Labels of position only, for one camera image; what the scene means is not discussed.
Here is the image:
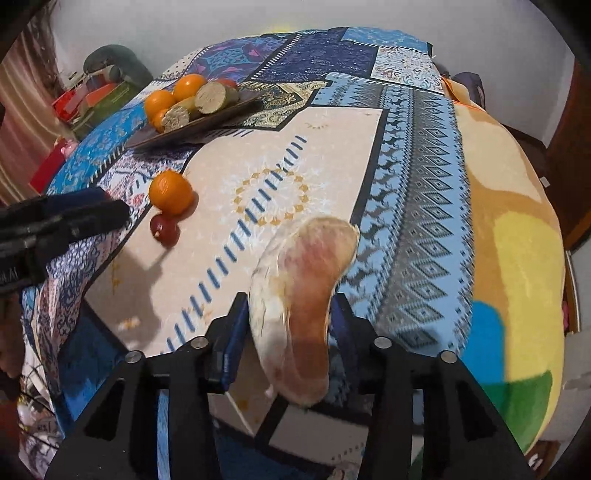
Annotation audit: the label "large orange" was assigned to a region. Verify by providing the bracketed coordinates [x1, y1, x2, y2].
[173, 74, 208, 100]
[143, 90, 177, 121]

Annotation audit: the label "green cardboard box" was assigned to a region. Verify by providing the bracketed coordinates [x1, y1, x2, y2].
[69, 82, 144, 139]

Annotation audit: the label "red gift boxes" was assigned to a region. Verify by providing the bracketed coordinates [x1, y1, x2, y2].
[51, 88, 88, 121]

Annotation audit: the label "dark red plum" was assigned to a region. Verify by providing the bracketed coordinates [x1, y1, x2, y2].
[150, 214, 181, 245]

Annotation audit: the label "orange colourful plush blanket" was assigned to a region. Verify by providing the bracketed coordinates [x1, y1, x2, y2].
[416, 76, 570, 467]

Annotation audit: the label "blue patchwork blanket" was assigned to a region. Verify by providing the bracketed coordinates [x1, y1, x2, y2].
[18, 27, 476, 480]

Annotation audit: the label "wooden wardrobe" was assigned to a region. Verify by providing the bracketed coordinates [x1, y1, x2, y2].
[545, 60, 591, 250]

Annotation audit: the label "dark grey plate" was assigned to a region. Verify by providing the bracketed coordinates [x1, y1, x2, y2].
[124, 88, 264, 149]

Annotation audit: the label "dark blue chair back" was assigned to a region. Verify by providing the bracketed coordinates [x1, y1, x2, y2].
[450, 71, 485, 112]

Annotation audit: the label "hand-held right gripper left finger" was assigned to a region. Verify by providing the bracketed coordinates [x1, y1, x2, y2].
[46, 292, 251, 480]

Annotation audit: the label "orange flat box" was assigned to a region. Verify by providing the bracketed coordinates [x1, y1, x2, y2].
[85, 83, 117, 105]

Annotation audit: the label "striped brown curtain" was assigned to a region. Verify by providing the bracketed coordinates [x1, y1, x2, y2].
[0, 0, 62, 204]

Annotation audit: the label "peeled pomelo segment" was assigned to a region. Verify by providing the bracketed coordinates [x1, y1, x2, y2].
[248, 216, 361, 408]

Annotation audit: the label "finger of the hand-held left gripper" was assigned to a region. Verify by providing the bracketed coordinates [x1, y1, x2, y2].
[0, 199, 133, 260]
[46, 186, 114, 209]

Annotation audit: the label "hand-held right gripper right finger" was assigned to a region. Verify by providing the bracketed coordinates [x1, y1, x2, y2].
[329, 294, 536, 480]

